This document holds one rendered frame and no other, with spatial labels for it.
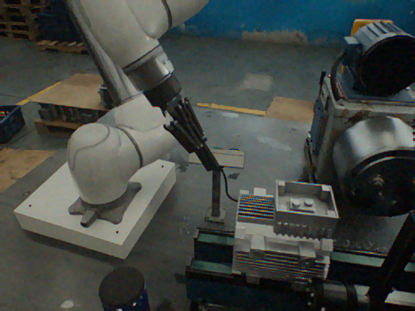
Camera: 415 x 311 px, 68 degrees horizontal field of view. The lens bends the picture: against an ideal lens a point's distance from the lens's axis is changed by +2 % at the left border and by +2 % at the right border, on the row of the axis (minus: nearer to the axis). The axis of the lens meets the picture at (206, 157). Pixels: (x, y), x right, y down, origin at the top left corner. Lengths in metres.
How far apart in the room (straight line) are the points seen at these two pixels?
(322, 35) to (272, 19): 0.93
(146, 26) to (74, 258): 0.73
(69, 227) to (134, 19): 0.68
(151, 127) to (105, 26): 0.46
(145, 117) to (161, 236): 0.39
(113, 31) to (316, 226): 0.53
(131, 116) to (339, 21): 5.49
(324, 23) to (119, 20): 5.75
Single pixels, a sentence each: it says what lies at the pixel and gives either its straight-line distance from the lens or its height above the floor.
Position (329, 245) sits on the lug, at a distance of 0.70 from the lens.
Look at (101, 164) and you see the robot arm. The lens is 0.90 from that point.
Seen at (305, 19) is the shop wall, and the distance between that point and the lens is 6.23.
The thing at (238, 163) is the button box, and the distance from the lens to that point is 0.91.
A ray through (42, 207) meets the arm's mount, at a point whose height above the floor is 0.88.
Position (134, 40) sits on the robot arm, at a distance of 0.59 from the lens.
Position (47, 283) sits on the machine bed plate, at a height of 0.80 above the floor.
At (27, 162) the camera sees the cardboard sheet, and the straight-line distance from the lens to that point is 3.09.
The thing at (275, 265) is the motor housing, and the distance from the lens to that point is 0.71.
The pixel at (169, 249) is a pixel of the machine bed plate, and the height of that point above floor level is 0.80.
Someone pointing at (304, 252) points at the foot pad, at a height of 1.08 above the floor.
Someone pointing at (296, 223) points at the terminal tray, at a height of 1.11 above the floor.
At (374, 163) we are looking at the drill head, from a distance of 0.93.
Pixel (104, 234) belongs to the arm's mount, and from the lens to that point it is 1.00.
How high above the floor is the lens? 1.59
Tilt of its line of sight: 35 degrees down
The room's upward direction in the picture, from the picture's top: straight up
